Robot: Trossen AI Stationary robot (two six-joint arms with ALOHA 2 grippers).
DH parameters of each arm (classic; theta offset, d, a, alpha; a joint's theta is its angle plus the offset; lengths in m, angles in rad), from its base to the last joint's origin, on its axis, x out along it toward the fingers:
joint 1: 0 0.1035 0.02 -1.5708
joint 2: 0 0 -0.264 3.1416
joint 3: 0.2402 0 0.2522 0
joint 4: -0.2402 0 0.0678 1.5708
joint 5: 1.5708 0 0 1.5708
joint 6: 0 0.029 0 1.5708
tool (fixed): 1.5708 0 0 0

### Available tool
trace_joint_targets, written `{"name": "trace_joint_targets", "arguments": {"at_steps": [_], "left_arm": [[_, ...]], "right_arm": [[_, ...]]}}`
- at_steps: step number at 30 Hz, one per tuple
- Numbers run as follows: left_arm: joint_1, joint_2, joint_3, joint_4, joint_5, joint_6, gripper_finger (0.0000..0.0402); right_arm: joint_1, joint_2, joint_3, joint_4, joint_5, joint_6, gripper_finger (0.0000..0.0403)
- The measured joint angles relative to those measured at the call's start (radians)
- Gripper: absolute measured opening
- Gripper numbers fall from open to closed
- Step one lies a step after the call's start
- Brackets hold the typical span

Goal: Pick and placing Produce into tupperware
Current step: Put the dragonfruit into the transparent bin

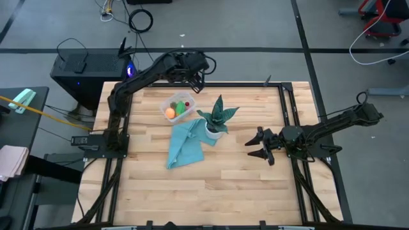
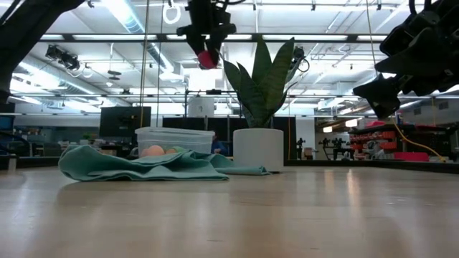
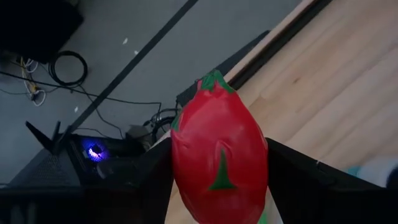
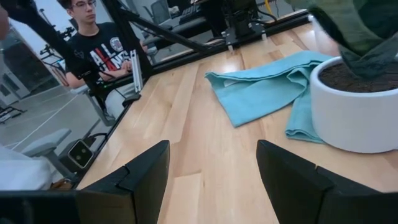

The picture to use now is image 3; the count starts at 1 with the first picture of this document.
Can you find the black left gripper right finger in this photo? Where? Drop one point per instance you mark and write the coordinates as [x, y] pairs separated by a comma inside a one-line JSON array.
[[326, 199]]

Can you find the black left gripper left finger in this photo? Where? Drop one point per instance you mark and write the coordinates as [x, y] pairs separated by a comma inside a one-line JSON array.
[[124, 205]]

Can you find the green ridged vegetable toy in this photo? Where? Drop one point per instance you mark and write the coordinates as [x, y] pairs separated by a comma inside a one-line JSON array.
[[262, 219]]

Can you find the red strawberry toy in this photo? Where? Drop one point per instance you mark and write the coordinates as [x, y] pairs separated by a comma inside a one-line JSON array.
[[217, 149]]

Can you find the teal cloth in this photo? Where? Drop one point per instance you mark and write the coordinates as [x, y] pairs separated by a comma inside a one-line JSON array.
[[353, 171]]

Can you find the white plant pot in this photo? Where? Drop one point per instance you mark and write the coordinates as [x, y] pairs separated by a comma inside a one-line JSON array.
[[373, 171]]

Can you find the black computer tower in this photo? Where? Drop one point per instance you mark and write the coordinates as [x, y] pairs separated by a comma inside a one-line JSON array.
[[62, 168]]

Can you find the large black case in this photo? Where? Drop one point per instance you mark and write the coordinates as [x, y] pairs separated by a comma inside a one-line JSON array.
[[34, 28]]

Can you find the black table frame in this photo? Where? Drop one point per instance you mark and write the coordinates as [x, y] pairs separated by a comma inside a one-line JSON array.
[[278, 43]]

